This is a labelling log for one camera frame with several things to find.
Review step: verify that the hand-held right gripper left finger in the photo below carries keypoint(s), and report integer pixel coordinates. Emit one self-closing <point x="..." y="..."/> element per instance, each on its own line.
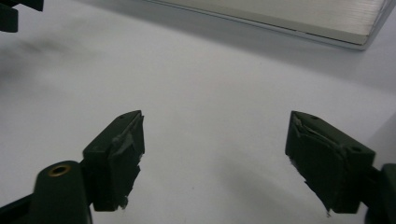
<point x="120" y="161"/>

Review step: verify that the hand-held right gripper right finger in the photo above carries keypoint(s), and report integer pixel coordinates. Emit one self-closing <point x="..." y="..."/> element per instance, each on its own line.
<point x="327" y="168"/>

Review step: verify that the flat white tray with ribbed top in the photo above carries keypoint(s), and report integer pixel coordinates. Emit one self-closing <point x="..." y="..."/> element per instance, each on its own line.
<point x="280" y="14"/>

